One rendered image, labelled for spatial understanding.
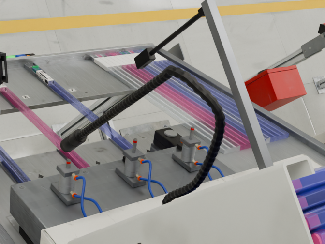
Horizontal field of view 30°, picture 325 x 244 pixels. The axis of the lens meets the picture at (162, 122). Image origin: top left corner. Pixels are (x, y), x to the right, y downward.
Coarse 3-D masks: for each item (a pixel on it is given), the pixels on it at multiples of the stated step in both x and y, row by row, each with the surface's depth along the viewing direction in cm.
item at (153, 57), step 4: (148, 48) 103; (152, 48) 103; (144, 52) 103; (148, 52) 102; (136, 56) 105; (140, 56) 104; (144, 56) 103; (148, 56) 102; (152, 56) 103; (136, 60) 105; (140, 60) 104; (144, 60) 103; (148, 60) 102; (152, 60) 103; (136, 64) 106; (140, 64) 105; (144, 64) 104; (140, 68) 106
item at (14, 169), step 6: (0, 150) 103; (0, 156) 102; (6, 156) 102; (6, 162) 100; (12, 162) 100; (12, 168) 99; (18, 168) 99; (12, 174) 99; (18, 174) 98; (24, 174) 98; (18, 180) 97; (24, 180) 96; (30, 180) 97
